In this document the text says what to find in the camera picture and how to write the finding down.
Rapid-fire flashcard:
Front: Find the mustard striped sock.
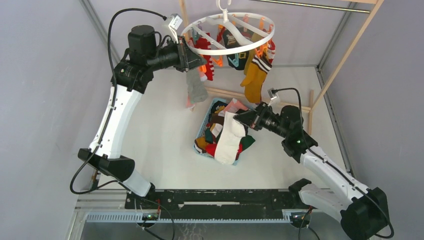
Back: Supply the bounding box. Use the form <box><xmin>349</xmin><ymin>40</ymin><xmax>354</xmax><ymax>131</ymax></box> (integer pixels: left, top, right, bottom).
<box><xmin>240</xmin><ymin>55</ymin><xmax>273</xmax><ymax>104</ymax></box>

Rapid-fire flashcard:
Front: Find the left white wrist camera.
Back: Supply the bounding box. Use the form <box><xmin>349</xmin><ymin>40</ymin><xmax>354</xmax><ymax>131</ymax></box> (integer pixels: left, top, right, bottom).
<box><xmin>162</xmin><ymin>13</ymin><xmax>183</xmax><ymax>43</ymax></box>

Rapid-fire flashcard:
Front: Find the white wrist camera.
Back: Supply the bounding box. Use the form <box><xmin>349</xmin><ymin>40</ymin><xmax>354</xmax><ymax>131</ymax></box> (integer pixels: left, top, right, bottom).
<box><xmin>162</xmin><ymin>13</ymin><xmax>183</xmax><ymax>43</ymax></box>
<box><xmin>267</xmin><ymin>88</ymin><xmax>281</xmax><ymax>106</ymax></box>

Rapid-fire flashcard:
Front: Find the blue plastic laundry basket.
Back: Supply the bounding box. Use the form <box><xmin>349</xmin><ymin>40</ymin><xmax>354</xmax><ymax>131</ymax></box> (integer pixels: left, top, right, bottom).
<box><xmin>193</xmin><ymin>97</ymin><xmax>255</xmax><ymax>167</ymax></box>

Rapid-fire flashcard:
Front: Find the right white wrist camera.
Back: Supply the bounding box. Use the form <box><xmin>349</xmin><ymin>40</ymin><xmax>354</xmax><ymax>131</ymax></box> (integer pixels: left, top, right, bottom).
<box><xmin>267</xmin><ymin>88</ymin><xmax>281</xmax><ymax>106</ymax></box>

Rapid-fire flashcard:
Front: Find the white round clip hanger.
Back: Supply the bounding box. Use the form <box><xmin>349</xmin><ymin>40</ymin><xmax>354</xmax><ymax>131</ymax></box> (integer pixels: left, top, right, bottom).
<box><xmin>182</xmin><ymin>0</ymin><xmax>275</xmax><ymax>56</ymax></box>

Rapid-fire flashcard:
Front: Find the dark green sock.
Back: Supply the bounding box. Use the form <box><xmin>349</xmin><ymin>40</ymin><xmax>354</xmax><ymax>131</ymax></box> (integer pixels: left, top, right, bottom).
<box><xmin>238</xmin><ymin>135</ymin><xmax>256</xmax><ymax>153</ymax></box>

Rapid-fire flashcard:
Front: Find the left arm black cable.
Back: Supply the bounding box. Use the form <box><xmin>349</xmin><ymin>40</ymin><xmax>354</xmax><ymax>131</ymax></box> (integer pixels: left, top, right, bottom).
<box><xmin>69</xmin><ymin>8</ymin><xmax>168</xmax><ymax>195</ymax></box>

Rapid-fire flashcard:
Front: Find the wooden drying rack frame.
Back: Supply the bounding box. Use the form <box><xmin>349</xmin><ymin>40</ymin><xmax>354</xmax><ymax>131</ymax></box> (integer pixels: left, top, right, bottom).
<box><xmin>179</xmin><ymin>0</ymin><xmax>383</xmax><ymax>134</ymax></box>

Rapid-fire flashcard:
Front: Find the dark brown sock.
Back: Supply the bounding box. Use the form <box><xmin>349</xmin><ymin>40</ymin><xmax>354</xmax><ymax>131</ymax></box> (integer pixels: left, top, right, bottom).
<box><xmin>209</xmin><ymin>113</ymin><xmax>225</xmax><ymax>126</ymax></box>

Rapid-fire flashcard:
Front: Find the black patterned hanging sock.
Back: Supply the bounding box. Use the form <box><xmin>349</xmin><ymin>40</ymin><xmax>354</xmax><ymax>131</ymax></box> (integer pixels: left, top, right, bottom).
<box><xmin>221</xmin><ymin>26</ymin><xmax>254</xmax><ymax>71</ymax></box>

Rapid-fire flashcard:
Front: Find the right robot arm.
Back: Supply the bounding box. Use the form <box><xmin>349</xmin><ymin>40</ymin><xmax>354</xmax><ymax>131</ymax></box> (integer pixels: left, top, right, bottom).
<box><xmin>234</xmin><ymin>102</ymin><xmax>395</xmax><ymax>240</ymax></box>

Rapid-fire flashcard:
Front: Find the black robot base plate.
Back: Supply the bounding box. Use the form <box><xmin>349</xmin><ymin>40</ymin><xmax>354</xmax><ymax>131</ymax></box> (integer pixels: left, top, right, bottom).
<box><xmin>124</xmin><ymin>189</ymin><xmax>309</xmax><ymax>221</ymax></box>

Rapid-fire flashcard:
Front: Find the grey beige striped sock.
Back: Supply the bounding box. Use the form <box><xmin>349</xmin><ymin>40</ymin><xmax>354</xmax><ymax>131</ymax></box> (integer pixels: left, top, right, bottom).
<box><xmin>186</xmin><ymin>69</ymin><xmax>209</xmax><ymax>103</ymax></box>

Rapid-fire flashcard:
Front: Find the red white hanging sock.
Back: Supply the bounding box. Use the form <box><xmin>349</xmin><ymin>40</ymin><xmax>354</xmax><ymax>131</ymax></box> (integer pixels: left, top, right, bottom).
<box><xmin>193</xmin><ymin>31</ymin><xmax>216</xmax><ymax>82</ymax></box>

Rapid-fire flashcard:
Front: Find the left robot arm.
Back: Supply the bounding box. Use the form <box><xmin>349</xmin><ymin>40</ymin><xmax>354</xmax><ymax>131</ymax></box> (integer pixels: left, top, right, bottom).
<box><xmin>77</xmin><ymin>25</ymin><xmax>207</xmax><ymax>209</ymax></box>

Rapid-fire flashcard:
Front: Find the pink patterned hanging sock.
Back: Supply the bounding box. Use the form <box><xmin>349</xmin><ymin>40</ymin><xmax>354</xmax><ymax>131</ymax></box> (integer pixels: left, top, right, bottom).
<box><xmin>185</xmin><ymin>96</ymin><xmax>196</xmax><ymax>112</ymax></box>

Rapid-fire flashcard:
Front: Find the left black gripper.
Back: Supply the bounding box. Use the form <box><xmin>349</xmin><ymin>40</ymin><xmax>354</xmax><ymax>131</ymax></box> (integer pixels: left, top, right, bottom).
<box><xmin>146</xmin><ymin>35</ymin><xmax>206</xmax><ymax>73</ymax></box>

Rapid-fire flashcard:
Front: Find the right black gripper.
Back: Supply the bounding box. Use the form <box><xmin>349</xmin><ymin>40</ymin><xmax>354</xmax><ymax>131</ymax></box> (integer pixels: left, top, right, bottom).
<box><xmin>233</xmin><ymin>101</ymin><xmax>289</xmax><ymax>139</ymax></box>

